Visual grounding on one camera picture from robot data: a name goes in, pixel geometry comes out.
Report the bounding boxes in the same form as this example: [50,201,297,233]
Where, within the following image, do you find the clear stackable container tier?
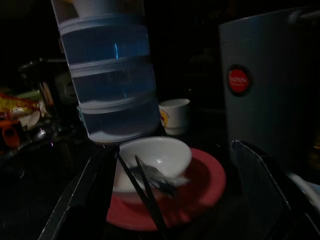
[49,0,147,28]

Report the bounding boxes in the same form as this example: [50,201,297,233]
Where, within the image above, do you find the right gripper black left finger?
[37,144,121,240]

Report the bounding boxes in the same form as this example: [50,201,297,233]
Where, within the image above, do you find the white thermos with red logo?
[218,6,320,173]

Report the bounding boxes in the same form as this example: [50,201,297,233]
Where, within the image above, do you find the white ceramic bowl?
[112,136,193,194]

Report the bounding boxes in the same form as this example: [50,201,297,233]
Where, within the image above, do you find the white cup with yellow print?
[158,98,191,136]

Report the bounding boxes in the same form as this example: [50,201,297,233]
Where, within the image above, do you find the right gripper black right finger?
[229,139,320,240]

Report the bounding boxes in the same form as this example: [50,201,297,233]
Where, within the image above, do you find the orange plastic item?
[1,121,21,149]

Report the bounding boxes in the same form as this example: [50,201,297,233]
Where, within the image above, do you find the red plastic plate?
[106,147,227,225]

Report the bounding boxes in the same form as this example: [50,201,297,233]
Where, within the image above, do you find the blue stackable container tier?
[58,18,151,69]
[67,59,158,107]
[76,96,163,146]

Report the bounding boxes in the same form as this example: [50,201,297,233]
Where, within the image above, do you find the metal spoon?
[136,159,191,199]

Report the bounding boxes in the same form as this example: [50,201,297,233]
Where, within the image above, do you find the yellow red snack packet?
[0,91,42,119]

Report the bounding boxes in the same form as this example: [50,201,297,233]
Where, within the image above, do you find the black chopstick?
[134,155,171,237]
[116,149,162,232]

